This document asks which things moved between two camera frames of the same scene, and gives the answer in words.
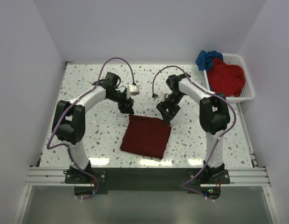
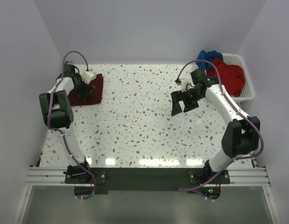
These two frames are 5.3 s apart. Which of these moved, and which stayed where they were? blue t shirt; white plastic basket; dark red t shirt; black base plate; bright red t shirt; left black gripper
Moved: dark red t shirt; left black gripper
Stayed: white plastic basket; black base plate; bright red t shirt; blue t shirt
